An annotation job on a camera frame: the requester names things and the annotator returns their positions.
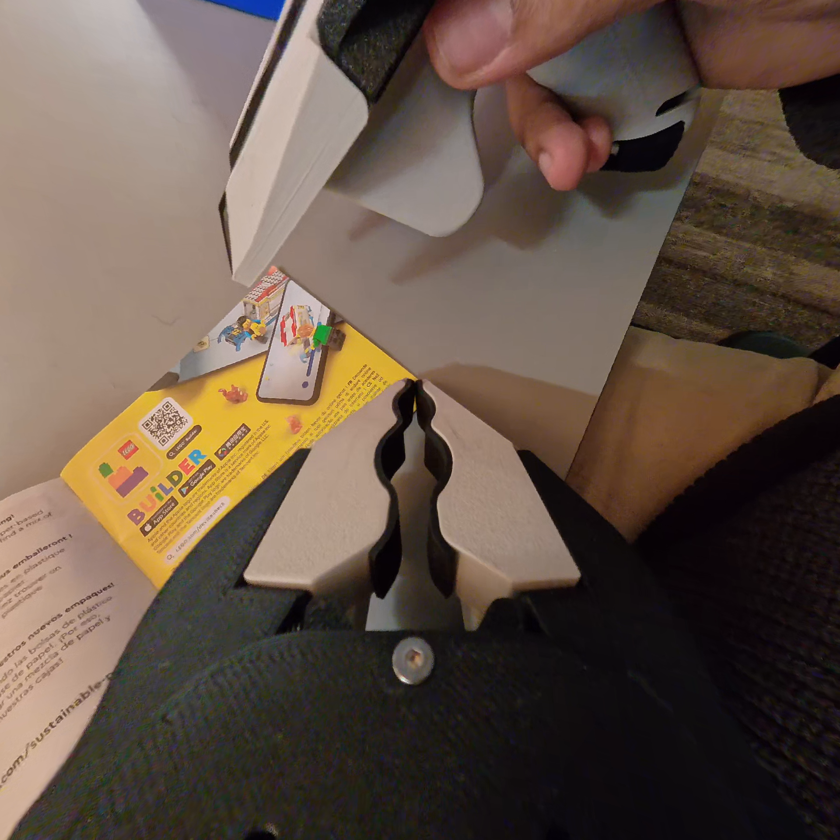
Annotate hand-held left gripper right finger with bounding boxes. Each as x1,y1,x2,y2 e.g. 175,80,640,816
415,379,581,624

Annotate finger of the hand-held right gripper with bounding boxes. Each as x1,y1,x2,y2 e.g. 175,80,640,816
218,0,370,286

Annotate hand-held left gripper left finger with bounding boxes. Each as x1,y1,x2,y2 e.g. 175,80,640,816
243,379,417,599

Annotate instruction booklet with yellow back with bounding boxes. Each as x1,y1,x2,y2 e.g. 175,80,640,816
0,266,421,818

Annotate person's right hand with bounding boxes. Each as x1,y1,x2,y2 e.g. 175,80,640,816
423,0,840,193

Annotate person's beige pants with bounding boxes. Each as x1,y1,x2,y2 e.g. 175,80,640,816
567,326,840,542

